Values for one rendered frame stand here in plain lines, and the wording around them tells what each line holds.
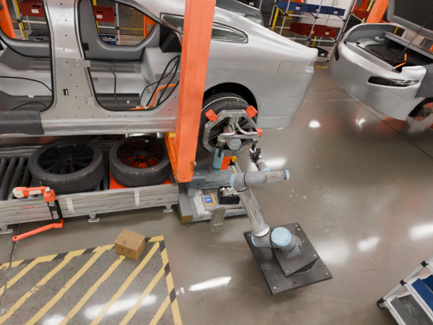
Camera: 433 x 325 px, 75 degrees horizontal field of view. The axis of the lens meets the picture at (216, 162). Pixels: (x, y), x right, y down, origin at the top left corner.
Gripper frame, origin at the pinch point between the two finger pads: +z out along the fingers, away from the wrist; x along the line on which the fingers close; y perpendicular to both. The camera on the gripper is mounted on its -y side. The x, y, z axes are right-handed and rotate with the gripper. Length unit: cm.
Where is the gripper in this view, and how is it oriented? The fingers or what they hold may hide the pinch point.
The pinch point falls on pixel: (251, 147)
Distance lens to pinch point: 284.6
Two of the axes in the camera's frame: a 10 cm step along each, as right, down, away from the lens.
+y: -1.5, 7.6, 6.3
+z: -2.9, -6.5, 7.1
